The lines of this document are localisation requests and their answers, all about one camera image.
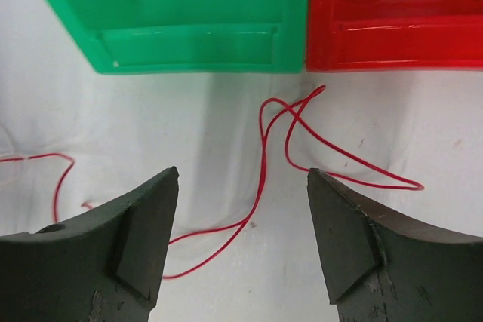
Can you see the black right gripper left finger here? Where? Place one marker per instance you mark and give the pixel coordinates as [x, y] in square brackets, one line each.
[103, 265]

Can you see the red plastic bin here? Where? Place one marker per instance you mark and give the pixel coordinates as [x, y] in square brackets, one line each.
[348, 35]

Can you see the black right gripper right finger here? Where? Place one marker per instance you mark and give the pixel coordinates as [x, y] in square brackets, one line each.
[381, 265]

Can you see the left green plastic bin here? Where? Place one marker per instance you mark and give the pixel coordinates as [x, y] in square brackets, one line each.
[152, 36]

